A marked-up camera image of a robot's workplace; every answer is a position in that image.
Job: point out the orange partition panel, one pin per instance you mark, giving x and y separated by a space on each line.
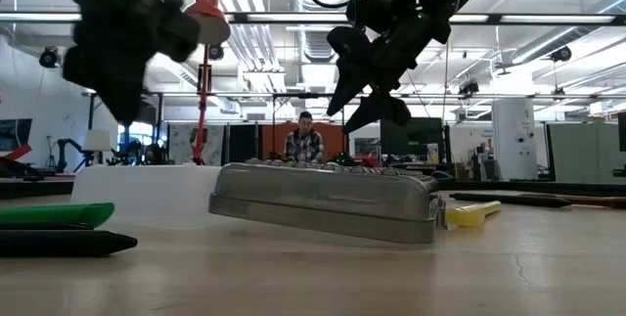
274 140

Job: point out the person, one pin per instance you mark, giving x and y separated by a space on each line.
304 147

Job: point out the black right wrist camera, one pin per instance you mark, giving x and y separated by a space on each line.
371 5

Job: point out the black computer monitor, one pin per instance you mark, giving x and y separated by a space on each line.
411 135

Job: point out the black marker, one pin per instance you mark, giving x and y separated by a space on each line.
58 243

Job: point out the black aluminium table frame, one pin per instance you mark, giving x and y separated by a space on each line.
538 188

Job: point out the red desk lamp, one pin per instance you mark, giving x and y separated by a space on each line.
208 3

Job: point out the red slanted bar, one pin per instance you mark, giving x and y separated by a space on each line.
17 153

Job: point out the black overhead frame bar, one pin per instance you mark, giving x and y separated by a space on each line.
293 18

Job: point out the grey plastic box lid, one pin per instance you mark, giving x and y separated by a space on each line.
318 198

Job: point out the white lampshade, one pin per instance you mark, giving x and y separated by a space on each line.
97 141

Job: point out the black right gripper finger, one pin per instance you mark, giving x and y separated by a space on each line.
384 110
349 83

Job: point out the clear plastic supply box base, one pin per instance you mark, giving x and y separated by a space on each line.
147 194

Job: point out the white round column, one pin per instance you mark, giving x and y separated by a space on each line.
513 135

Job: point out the green marker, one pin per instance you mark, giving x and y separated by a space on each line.
49 213

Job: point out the dark wall screen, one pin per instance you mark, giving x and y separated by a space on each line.
14 135

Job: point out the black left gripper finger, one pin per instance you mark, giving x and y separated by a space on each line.
111 98
135 101

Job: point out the yellow highlighter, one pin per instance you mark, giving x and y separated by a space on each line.
469 214

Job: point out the thin black pen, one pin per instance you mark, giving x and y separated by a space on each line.
513 200

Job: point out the black background robot arm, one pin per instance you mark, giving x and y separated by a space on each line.
61 152

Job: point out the black hanging camera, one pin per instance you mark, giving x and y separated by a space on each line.
49 58
561 54
468 88
215 53

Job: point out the pale green partition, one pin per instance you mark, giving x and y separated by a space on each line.
582 152

